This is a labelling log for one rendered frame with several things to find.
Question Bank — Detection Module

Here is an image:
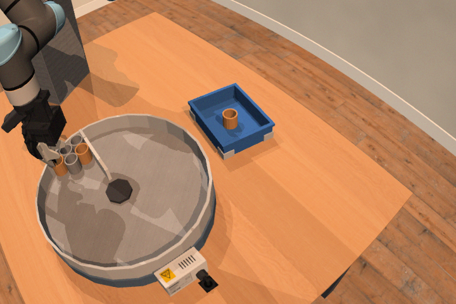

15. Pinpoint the grey round turntable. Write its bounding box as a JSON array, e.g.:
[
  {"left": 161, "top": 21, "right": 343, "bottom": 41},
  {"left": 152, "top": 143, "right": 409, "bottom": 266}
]
[{"left": 35, "top": 113, "right": 218, "bottom": 297}]

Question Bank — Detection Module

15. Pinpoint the bronze bushing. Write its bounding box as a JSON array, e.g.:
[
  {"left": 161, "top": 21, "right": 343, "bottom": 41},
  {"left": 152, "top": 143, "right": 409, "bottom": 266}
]
[
  {"left": 75, "top": 143, "right": 92, "bottom": 165},
  {"left": 52, "top": 155, "right": 68, "bottom": 177},
  {"left": 222, "top": 108, "right": 238, "bottom": 129}
]

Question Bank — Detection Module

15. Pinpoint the grey metal sleeve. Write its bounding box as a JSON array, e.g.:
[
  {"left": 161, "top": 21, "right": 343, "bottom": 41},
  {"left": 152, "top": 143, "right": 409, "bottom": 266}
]
[
  {"left": 59, "top": 144, "right": 74, "bottom": 159},
  {"left": 64, "top": 153, "right": 82, "bottom": 175},
  {"left": 70, "top": 134, "right": 85, "bottom": 152}
]

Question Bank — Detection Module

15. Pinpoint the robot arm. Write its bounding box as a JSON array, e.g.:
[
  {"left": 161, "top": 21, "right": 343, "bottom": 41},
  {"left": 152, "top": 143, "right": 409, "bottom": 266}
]
[{"left": 0, "top": 0, "right": 66, "bottom": 133}]

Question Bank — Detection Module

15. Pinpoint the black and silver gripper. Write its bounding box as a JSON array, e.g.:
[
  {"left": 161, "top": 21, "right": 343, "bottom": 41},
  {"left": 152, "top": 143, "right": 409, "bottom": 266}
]
[{"left": 13, "top": 89, "right": 67, "bottom": 167}]

